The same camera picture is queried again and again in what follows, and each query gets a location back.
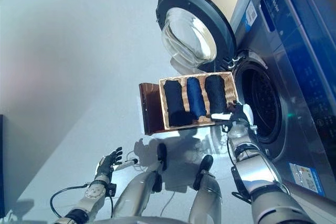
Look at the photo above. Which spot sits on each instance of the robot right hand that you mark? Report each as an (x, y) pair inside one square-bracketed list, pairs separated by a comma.
[(240, 112)]

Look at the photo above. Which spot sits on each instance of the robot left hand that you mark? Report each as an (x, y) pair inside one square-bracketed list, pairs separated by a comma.
[(105, 167)]

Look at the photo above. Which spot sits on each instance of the small black garment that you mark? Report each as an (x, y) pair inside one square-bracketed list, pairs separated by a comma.
[(216, 93)]

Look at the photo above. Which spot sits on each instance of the blue garment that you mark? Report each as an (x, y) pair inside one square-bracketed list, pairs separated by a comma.
[(195, 95)]

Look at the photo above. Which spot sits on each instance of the large black garment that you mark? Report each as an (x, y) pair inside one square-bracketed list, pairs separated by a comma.
[(176, 100)]

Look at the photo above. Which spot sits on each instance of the robot left silver arm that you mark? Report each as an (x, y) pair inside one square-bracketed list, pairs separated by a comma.
[(92, 195)]

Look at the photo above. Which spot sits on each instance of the robot right silver arm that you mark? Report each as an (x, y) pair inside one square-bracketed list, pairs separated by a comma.
[(257, 171)]

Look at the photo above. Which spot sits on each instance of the grey front-load washing machine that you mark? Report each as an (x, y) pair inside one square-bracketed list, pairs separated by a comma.
[(296, 77)]

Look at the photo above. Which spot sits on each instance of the round glass washing machine door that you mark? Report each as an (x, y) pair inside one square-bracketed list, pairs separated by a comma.
[(189, 32)]

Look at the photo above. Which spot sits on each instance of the rectangular wicker basket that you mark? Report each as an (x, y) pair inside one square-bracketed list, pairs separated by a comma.
[(231, 87)]

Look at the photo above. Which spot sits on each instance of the robot left silver leg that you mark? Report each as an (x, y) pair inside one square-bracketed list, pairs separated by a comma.
[(139, 190)]

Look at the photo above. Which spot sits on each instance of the robot silver leg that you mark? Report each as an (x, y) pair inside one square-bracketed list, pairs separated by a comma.
[(139, 190), (207, 192)]

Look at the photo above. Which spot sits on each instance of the robot grey torso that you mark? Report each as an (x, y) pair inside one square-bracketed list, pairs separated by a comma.
[(136, 221)]

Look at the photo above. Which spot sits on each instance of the robot right silver leg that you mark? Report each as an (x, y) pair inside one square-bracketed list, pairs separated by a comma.
[(207, 192)]

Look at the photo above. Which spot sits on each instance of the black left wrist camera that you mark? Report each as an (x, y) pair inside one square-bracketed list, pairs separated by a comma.
[(111, 189)]

